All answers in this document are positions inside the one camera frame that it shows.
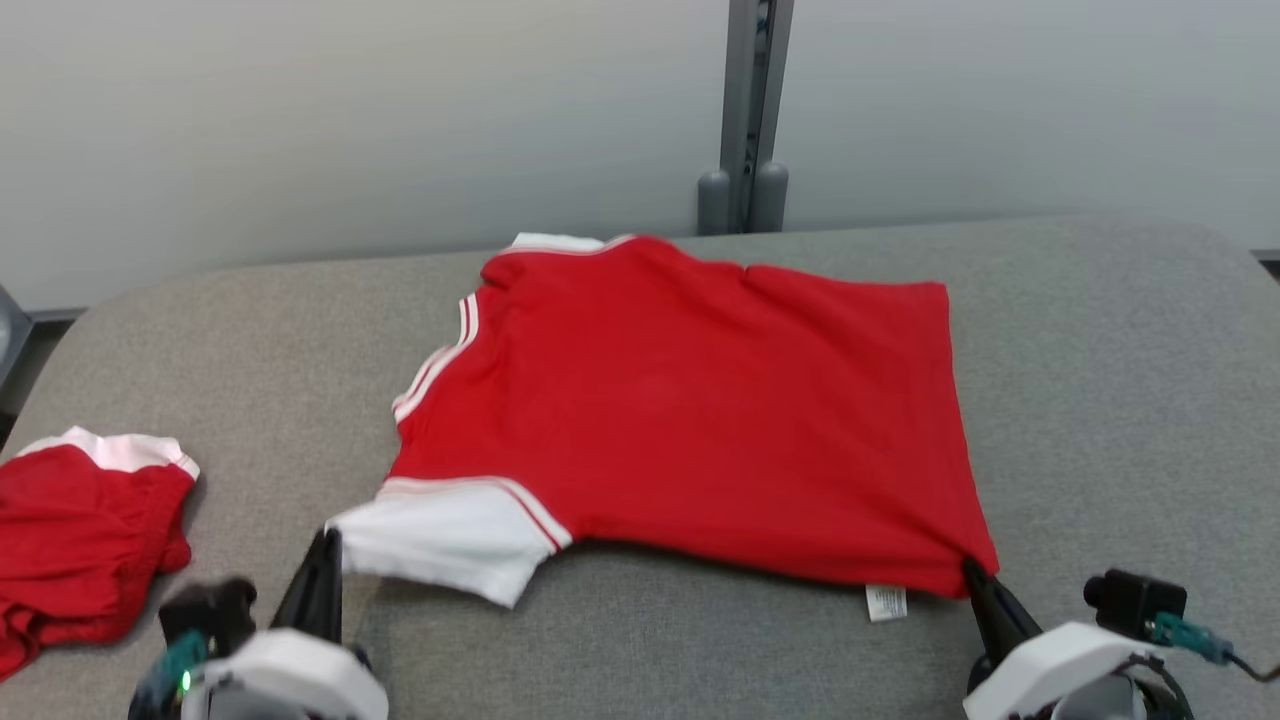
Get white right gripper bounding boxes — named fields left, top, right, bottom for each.
left=962, top=557, right=1143, bottom=720

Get teal left camera connector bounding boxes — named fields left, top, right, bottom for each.
left=128, top=630, right=209, bottom=720

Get red jersey white sleeves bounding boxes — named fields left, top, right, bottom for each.
left=325, top=232, right=1001, bottom=626

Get grey metal wall post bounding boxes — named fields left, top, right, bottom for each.
left=697, top=0, right=796, bottom=237

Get red shorts white stripes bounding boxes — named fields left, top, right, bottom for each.
left=0, top=426, right=201, bottom=681

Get teal right camera connector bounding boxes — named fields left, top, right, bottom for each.
left=1150, top=612, right=1236, bottom=666

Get teal camera connector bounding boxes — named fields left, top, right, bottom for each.
left=1150, top=612, right=1236, bottom=666
left=128, top=630, right=209, bottom=720

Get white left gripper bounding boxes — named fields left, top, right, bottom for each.
left=180, top=527, right=390, bottom=720

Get grey metal frame leg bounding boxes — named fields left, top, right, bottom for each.
left=0, top=285, right=36, bottom=396

